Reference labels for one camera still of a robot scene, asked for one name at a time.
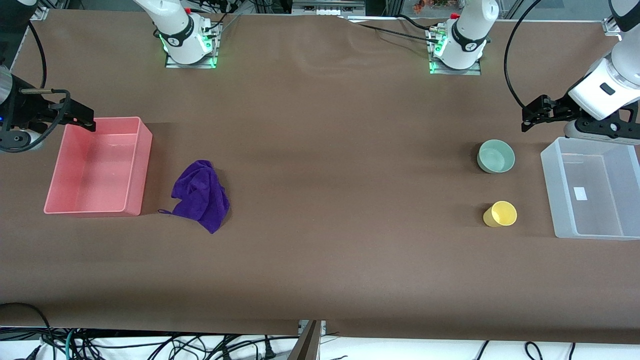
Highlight pale green bowl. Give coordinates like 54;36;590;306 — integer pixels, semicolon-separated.
476;139;516;175

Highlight yellow cup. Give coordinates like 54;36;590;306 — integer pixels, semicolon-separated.
482;200;518;228

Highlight purple cloth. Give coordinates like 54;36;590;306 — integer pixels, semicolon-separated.
158;159;231;235

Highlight pink plastic bin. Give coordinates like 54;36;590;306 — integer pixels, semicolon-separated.
43;116;154;217

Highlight translucent white plastic bin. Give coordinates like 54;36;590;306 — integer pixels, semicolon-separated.
540;137;640;241

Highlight grey power strip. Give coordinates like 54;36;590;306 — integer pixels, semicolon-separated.
292;0;367;16

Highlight brown table cover sheet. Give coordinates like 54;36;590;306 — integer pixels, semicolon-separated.
0;9;640;345

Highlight grey table leg beam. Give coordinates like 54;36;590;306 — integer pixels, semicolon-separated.
287;320;322;360

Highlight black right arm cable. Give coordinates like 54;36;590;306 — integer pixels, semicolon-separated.
0;20;72;154

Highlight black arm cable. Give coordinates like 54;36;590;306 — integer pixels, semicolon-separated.
0;20;72;154
504;0;546;111

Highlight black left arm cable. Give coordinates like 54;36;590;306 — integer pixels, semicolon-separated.
504;0;546;111

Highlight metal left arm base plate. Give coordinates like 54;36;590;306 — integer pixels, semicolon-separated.
428;27;482;76

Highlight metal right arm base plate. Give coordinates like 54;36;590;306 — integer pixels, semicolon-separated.
165;22;220;70

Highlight black cable on table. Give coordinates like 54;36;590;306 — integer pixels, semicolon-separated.
345;14;443;45

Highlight thick black floor cable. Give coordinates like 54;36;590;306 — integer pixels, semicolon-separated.
0;302;53;351

